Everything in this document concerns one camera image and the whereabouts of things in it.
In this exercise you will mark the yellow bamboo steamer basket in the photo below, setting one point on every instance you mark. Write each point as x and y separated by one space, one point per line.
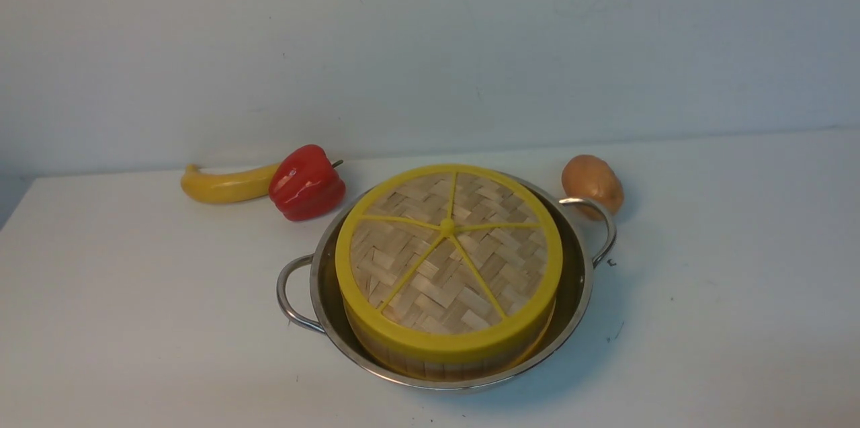
448 357

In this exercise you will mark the yellow toy banana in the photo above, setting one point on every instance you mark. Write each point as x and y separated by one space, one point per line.
226 188

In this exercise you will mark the yellow woven steamer lid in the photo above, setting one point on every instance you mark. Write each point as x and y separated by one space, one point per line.
447 249

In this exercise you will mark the red toy bell pepper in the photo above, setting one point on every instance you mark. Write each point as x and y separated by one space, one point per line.
306 185

